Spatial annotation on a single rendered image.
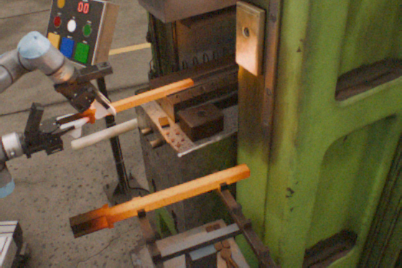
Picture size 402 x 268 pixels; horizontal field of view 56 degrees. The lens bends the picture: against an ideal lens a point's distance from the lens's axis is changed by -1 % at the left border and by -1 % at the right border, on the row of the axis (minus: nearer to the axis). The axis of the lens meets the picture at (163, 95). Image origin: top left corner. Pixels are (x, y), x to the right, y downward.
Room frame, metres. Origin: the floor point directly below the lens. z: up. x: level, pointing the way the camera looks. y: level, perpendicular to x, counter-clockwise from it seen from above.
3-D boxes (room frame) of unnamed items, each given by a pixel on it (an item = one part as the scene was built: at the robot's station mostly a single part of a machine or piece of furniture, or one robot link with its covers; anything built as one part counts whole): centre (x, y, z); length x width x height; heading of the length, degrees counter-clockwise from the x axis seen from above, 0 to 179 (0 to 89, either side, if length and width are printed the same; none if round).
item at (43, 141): (0.92, 0.39, 0.98); 0.12 x 0.08 x 0.09; 112
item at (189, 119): (0.96, -0.11, 0.95); 0.12 x 0.08 x 0.06; 112
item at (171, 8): (1.18, -0.18, 1.32); 0.42 x 0.20 x 0.10; 112
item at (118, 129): (1.39, 0.22, 0.62); 0.44 x 0.05 x 0.05; 112
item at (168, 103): (1.18, -0.18, 0.96); 0.42 x 0.20 x 0.09; 112
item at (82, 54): (1.43, 0.31, 1.01); 0.07 x 0.05 x 0.07; 47
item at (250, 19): (0.86, -0.23, 1.27); 0.09 x 0.02 x 0.17; 22
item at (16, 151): (0.89, 0.46, 0.99); 0.08 x 0.05 x 0.08; 22
